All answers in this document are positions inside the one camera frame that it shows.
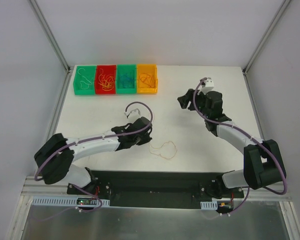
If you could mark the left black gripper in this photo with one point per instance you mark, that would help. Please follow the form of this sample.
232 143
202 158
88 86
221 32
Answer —
145 136

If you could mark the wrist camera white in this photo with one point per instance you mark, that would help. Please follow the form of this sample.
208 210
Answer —
135 113
207 85

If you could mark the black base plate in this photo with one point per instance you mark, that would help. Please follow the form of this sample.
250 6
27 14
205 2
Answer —
169 190

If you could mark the orange bin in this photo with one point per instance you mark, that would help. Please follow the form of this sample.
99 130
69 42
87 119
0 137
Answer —
146 79

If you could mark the left aluminium frame post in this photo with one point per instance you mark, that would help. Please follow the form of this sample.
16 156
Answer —
49 34

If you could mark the red bin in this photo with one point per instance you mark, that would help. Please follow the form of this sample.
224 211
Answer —
105 80

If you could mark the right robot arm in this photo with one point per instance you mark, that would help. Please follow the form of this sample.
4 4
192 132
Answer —
263 165

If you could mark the right white cable duct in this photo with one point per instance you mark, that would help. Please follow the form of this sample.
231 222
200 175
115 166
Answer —
209 205

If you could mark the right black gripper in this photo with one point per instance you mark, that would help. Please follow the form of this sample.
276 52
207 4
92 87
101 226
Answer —
191 100

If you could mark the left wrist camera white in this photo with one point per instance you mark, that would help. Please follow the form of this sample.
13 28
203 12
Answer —
135 113

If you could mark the left white cable duct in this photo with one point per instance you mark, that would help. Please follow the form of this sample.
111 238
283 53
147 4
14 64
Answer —
58 201

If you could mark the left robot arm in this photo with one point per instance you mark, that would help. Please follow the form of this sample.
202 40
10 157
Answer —
55 159

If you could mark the white cable duct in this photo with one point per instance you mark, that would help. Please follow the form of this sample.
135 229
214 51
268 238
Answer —
209 205
58 201

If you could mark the far left green bin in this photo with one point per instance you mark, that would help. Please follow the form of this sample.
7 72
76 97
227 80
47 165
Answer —
84 80

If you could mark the right aluminium frame post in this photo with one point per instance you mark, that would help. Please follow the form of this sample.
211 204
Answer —
266 35

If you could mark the green bin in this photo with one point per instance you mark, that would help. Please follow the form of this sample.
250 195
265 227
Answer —
125 80
84 80

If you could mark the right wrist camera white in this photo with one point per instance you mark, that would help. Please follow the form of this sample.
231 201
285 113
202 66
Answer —
207 85

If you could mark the aluminium frame post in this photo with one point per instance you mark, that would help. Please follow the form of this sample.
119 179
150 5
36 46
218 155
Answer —
49 34
266 35

